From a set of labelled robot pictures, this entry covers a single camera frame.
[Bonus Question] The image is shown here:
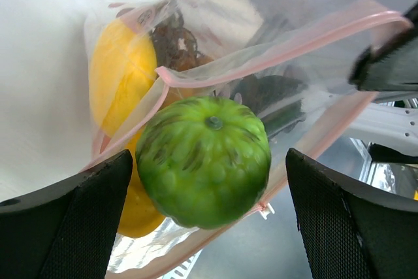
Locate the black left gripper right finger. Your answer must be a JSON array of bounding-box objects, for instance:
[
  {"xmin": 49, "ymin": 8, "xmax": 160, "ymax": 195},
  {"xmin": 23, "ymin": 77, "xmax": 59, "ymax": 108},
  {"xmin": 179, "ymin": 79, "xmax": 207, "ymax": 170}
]
[{"xmin": 285, "ymin": 148, "xmax": 417, "ymax": 278}]

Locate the green custard apple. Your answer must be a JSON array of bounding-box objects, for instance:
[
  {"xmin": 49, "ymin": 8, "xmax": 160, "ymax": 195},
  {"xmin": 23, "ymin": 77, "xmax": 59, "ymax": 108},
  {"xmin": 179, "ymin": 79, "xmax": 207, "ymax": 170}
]
[{"xmin": 135, "ymin": 97, "xmax": 272, "ymax": 229}]

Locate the clear zip top bag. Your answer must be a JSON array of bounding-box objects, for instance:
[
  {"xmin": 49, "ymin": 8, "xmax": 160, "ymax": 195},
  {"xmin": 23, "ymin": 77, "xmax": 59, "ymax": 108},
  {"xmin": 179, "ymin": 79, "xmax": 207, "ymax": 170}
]
[{"xmin": 81, "ymin": 0, "xmax": 414, "ymax": 279}]

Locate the yellow mango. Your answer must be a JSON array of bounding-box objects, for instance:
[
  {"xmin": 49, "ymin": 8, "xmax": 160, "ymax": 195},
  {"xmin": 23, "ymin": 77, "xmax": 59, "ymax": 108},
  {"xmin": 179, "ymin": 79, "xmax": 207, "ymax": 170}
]
[{"xmin": 89, "ymin": 19, "xmax": 157, "ymax": 137}]

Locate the yellow potato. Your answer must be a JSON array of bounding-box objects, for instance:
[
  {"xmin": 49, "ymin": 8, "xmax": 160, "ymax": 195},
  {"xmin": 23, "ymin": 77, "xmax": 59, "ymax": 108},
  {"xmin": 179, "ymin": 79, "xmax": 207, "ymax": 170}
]
[{"xmin": 118, "ymin": 130, "xmax": 165, "ymax": 238}]

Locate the tan longan fruit bunch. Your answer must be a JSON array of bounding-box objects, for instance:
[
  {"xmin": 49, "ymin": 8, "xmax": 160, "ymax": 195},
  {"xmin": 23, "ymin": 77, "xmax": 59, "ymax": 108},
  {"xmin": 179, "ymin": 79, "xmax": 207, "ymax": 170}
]
[{"xmin": 150, "ymin": 10, "xmax": 214, "ymax": 72}]

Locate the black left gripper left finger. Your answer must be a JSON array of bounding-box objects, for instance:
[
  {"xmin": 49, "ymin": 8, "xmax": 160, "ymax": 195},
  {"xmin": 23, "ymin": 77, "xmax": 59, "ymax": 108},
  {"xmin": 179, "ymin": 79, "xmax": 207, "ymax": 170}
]
[{"xmin": 1, "ymin": 150, "xmax": 133, "ymax": 278}]

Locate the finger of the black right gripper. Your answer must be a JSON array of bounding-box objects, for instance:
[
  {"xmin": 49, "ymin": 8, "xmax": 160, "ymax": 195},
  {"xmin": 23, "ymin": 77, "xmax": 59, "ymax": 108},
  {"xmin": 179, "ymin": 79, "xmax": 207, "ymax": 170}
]
[{"xmin": 348, "ymin": 4, "xmax": 417, "ymax": 92}]

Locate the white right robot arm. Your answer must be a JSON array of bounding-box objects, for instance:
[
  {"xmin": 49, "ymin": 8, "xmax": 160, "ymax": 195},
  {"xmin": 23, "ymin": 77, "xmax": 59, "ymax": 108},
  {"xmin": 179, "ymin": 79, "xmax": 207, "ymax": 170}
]
[{"xmin": 349, "ymin": 4, "xmax": 417, "ymax": 164}]

